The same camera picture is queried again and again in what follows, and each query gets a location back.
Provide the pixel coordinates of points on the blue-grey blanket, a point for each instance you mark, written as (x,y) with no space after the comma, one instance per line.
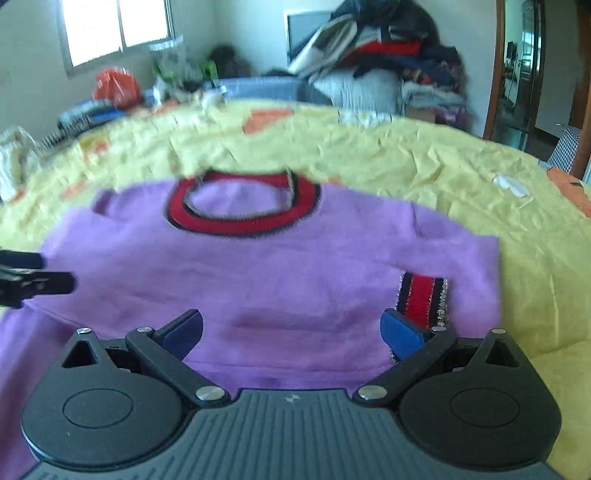
(263,87)

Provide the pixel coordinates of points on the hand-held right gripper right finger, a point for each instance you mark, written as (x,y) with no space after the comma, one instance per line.
(401,339)

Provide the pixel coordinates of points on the yellow carrot print bedsheet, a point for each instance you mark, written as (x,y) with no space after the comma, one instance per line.
(415,152)

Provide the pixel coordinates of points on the white quilted bundle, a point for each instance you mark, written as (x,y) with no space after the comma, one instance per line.
(360,90)

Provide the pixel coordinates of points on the cardboard box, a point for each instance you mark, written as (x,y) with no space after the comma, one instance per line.
(420,113)

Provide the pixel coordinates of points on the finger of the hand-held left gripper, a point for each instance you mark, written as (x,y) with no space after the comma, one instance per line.
(46,282)
(23,259)

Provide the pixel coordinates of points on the white plastic bag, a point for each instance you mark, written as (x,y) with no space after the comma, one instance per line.
(14,157)

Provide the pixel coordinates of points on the green plastic stool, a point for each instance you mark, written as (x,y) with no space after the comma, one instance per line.
(210,70)

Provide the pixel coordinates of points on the blue striped cloth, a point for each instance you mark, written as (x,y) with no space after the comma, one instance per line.
(81,117)

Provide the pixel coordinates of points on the grey floor mat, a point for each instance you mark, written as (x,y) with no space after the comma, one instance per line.
(568,150)

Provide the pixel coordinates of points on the window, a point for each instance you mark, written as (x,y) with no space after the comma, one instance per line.
(92,27)

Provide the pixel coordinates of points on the purple sweater with red collar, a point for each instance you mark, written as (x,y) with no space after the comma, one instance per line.
(277,258)

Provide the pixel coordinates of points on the wooden door frame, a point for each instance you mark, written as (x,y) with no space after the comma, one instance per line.
(496,69)

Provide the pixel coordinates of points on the flat screen television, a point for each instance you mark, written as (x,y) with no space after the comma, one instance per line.
(300,32)

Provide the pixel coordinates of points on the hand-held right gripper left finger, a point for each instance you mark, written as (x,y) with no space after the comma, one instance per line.
(184,334)

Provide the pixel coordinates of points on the black bag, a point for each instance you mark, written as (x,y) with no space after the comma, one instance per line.
(228,60)

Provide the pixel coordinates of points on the orange plastic bag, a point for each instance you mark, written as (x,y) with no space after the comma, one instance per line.
(115,85)

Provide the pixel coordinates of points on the pile of folded clothes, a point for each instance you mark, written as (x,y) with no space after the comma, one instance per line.
(392,41)

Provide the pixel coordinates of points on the clear plastic bag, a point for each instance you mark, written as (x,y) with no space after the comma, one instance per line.
(168,57)

